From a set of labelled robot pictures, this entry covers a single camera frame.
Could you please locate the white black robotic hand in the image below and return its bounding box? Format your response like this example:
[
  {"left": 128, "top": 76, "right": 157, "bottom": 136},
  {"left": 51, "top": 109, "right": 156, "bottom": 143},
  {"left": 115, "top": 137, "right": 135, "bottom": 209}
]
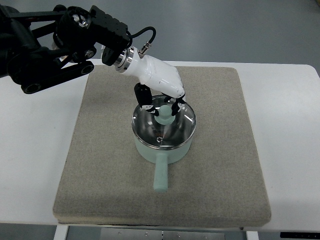
[{"left": 114, "top": 47, "right": 186, "bottom": 117}]

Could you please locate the glass lid with green knob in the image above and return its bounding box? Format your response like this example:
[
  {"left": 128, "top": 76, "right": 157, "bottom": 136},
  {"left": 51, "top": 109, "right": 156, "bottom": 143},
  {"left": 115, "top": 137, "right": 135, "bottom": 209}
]
[{"left": 131, "top": 95, "right": 197, "bottom": 150}]

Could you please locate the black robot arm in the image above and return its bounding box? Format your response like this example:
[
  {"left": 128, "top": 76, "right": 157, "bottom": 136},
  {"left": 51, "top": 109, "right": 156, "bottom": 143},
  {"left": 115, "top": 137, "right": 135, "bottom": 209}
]
[{"left": 0, "top": 5, "right": 132, "bottom": 94}]

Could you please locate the mint green saucepan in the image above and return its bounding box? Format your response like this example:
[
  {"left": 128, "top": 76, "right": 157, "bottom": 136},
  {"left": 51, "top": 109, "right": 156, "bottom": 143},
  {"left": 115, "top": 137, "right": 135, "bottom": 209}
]
[{"left": 133, "top": 133, "right": 193, "bottom": 193}]

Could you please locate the grey fabric mat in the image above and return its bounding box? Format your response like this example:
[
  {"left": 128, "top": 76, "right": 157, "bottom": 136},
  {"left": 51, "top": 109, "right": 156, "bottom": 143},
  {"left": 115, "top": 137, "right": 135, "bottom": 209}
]
[{"left": 53, "top": 65, "right": 272, "bottom": 228}]

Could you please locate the black label strip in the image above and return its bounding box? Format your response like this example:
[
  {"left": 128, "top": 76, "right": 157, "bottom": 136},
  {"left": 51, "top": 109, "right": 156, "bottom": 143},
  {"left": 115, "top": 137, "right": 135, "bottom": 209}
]
[{"left": 280, "top": 232, "right": 320, "bottom": 240}]

